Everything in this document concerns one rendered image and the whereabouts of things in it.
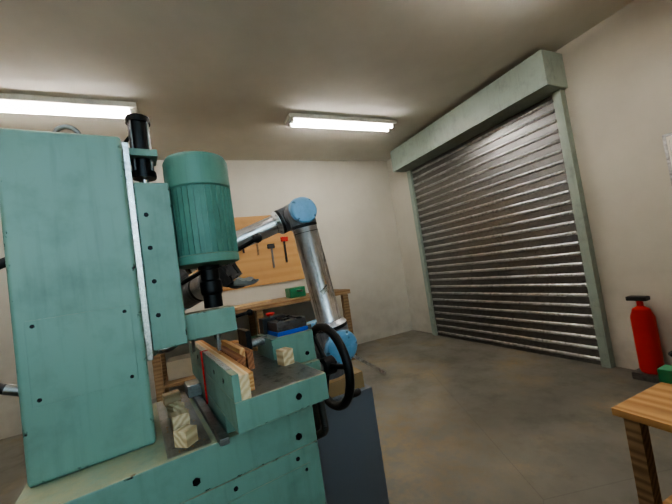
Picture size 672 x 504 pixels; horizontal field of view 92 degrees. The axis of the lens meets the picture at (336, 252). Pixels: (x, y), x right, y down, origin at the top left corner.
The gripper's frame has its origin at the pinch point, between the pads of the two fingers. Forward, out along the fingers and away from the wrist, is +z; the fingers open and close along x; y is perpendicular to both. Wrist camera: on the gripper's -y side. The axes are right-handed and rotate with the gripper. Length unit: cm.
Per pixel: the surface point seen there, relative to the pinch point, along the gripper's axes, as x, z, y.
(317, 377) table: 27, 24, -39
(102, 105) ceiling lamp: -148, -122, 144
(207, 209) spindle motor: -19.5, 11.9, -18.5
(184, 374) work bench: 81, -230, 141
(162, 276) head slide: -10.7, -1.5, -31.5
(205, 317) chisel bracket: 4.7, -2.5, -27.2
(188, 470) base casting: 25, -3, -56
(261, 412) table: 23, 16, -49
